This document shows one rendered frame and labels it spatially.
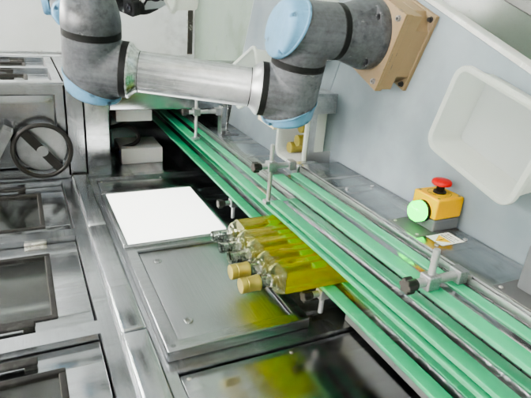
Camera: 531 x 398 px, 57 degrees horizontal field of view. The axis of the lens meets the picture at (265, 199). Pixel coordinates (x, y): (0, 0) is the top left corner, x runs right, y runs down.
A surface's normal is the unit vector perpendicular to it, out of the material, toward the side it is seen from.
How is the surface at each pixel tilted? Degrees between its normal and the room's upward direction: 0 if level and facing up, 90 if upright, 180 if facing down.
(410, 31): 90
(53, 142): 90
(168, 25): 90
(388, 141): 0
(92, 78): 72
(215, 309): 90
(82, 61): 64
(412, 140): 0
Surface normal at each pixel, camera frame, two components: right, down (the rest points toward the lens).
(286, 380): 0.09, -0.91
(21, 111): 0.43, 0.37
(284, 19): -0.88, -0.03
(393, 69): 0.38, 0.67
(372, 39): 0.11, 0.45
